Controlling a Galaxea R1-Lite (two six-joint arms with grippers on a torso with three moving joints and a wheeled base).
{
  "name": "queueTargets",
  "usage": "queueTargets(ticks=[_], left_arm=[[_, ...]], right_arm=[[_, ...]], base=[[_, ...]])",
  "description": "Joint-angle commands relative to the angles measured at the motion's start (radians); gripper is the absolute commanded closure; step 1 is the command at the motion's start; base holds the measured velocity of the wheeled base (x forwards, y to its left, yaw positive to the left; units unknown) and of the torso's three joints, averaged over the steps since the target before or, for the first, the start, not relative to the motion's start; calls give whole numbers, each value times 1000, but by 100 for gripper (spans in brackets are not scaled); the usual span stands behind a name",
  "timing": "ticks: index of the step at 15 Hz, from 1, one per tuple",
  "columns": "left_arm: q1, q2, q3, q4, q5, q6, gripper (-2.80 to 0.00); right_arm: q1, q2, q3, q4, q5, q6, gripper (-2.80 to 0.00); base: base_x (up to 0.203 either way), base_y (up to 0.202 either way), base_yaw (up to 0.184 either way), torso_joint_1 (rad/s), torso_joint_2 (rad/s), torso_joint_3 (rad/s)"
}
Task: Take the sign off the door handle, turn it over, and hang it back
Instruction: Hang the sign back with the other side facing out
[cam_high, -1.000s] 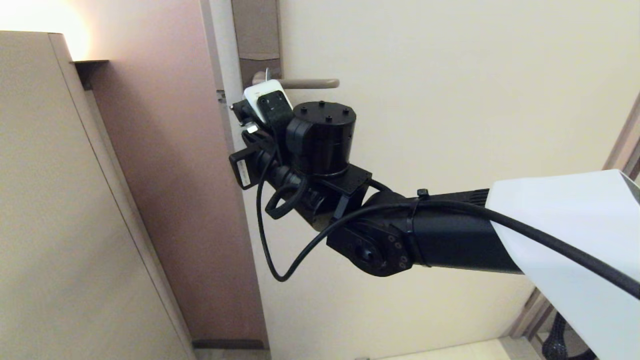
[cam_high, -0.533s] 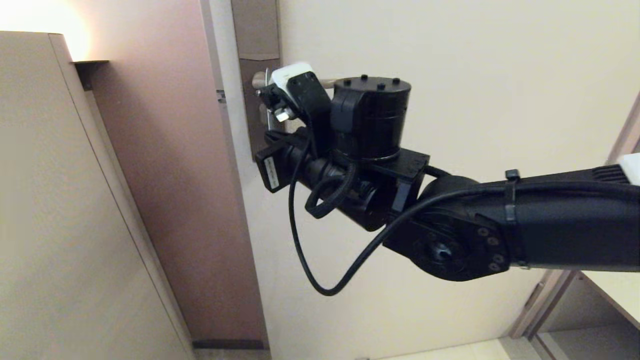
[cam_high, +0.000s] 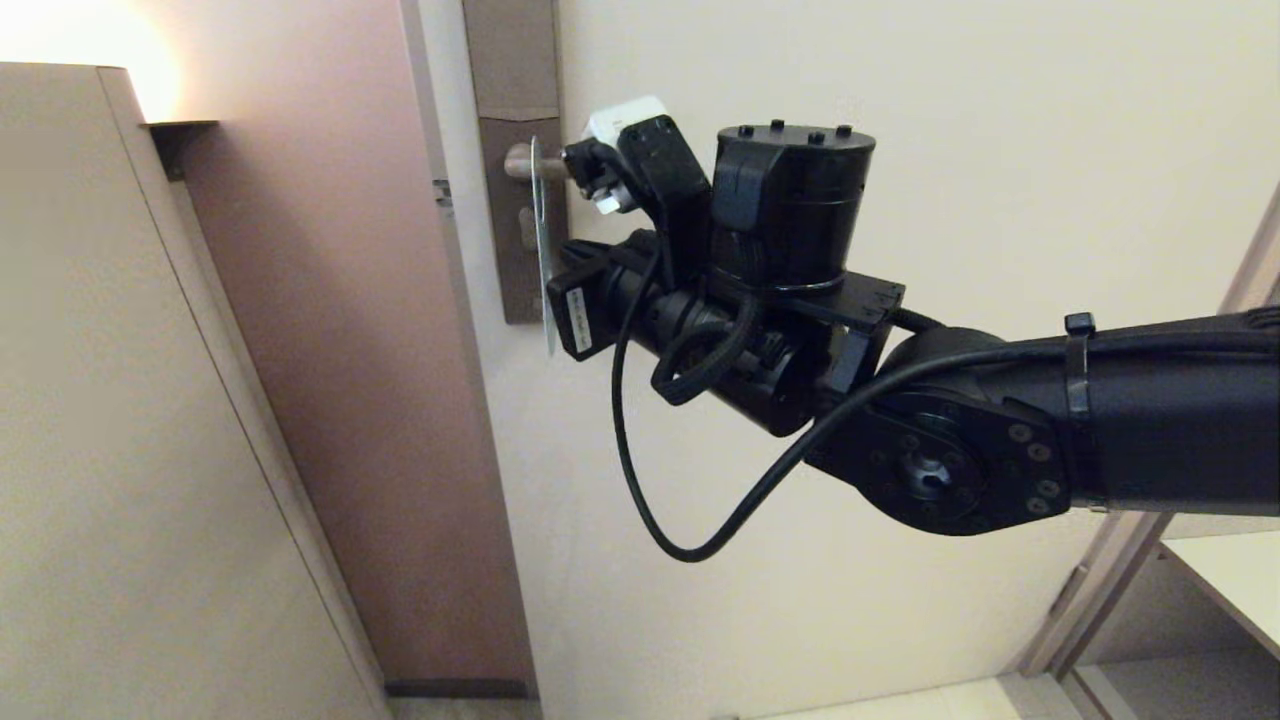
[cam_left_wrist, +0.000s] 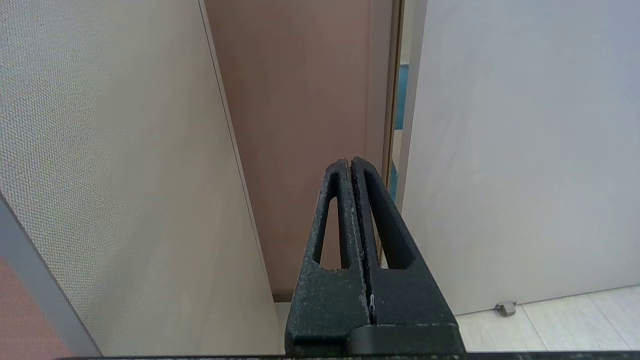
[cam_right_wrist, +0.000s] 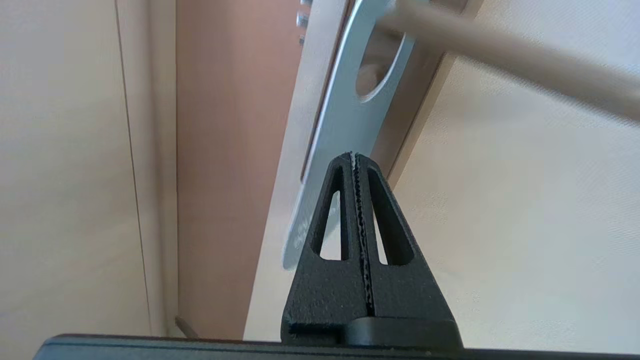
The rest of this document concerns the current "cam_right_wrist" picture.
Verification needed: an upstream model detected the white room door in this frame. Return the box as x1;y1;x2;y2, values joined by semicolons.
243;0;640;354

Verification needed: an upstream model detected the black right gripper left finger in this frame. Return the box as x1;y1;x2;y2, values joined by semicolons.
281;152;374;347

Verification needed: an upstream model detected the beige metal door handle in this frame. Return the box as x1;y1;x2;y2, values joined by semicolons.
380;0;640;124

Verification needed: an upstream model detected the white and blue door hanger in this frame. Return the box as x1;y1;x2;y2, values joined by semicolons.
282;0;417;271

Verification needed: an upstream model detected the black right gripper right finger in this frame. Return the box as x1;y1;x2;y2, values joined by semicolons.
345;152;464;349

